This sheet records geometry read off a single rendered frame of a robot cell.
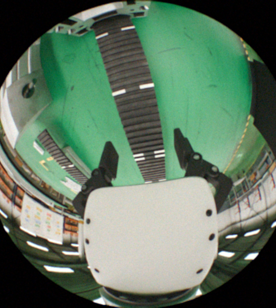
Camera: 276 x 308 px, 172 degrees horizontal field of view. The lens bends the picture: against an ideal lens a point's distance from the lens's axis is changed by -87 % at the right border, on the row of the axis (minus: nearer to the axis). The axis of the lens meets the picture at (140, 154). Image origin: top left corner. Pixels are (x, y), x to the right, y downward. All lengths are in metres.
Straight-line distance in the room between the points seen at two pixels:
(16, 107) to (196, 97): 0.27
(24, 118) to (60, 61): 0.10
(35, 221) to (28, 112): 2.99
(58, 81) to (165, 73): 0.17
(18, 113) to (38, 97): 0.05
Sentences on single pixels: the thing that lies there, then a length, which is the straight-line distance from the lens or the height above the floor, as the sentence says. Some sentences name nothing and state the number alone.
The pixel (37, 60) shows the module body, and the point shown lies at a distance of 0.25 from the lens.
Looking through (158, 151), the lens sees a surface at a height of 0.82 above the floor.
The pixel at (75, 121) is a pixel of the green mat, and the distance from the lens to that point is 0.20.
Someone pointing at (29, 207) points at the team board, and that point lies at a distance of 2.98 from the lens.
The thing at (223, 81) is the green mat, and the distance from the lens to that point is 0.21.
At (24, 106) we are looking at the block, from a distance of 0.18.
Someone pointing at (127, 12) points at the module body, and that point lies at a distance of 0.16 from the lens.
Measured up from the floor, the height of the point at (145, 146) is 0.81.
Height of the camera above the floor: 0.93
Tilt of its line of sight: 43 degrees down
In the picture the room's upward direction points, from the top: 178 degrees clockwise
